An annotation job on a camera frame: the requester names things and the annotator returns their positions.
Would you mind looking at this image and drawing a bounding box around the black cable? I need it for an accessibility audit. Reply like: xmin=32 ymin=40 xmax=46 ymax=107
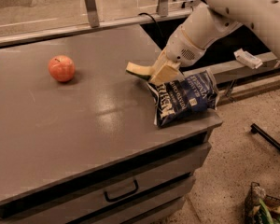
xmin=137 ymin=12 xmax=164 ymax=39

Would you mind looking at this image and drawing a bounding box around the wire basket with items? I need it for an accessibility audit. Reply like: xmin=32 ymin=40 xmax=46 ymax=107
xmin=245 ymin=182 xmax=280 ymax=224

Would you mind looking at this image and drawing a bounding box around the grey metal bracket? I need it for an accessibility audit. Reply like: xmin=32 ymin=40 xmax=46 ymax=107
xmin=84 ymin=0 xmax=100 ymax=28
xmin=157 ymin=0 xmax=168 ymax=17

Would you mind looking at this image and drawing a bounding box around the grey metal bracket middle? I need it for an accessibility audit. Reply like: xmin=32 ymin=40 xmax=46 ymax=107
xmin=157 ymin=0 xmax=168 ymax=17

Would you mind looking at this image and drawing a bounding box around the white packet on ledge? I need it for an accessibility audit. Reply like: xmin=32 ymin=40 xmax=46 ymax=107
xmin=233 ymin=49 xmax=263 ymax=69

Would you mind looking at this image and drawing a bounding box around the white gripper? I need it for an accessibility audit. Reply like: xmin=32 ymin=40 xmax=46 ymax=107
xmin=149 ymin=25 xmax=205 ymax=85

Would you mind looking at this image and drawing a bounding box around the grey drawer with black handle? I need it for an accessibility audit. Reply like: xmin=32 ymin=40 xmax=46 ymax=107
xmin=0 ymin=142 xmax=211 ymax=224

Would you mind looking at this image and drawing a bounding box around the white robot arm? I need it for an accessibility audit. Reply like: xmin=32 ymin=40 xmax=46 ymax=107
xmin=148 ymin=0 xmax=280 ymax=84

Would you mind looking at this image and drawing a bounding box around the grey lower drawer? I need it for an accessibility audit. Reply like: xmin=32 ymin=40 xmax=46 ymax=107
xmin=71 ymin=175 xmax=197 ymax=224

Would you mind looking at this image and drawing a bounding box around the blue potato chip bag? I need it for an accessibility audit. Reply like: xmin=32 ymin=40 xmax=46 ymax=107
xmin=147 ymin=69 xmax=219 ymax=128

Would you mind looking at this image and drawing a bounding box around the red apple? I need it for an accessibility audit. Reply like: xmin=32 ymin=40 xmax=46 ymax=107
xmin=48 ymin=55 xmax=76 ymax=82

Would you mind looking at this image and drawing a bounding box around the grey metal bracket left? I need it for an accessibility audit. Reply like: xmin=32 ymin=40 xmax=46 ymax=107
xmin=84 ymin=0 xmax=100 ymax=28

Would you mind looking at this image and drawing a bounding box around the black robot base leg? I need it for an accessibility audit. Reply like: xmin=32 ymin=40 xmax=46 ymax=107
xmin=251 ymin=123 xmax=280 ymax=151

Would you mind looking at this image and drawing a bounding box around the yellow green sponge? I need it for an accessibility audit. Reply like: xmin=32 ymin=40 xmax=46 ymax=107
xmin=126 ymin=62 xmax=153 ymax=81

